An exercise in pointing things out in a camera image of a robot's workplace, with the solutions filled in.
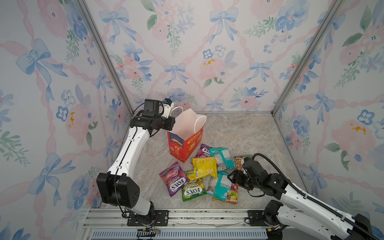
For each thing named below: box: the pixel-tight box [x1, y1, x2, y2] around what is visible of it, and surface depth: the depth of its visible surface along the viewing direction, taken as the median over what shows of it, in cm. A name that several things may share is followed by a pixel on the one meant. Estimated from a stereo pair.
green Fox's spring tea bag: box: [182, 179, 208, 202], surface depth 83 cm
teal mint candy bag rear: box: [209, 147, 236, 171], surface depth 94 cm
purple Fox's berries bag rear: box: [195, 144, 212, 158], surface depth 97 cm
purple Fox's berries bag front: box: [159, 161, 190, 197], surface depth 85 cm
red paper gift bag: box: [167, 108, 207, 163], surface depth 82 cm
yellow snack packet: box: [192, 156, 218, 180], surface depth 89 cm
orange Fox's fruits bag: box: [212, 183, 239, 205], surface depth 80 cm
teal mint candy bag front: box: [206, 172, 232, 201], surface depth 81 cm
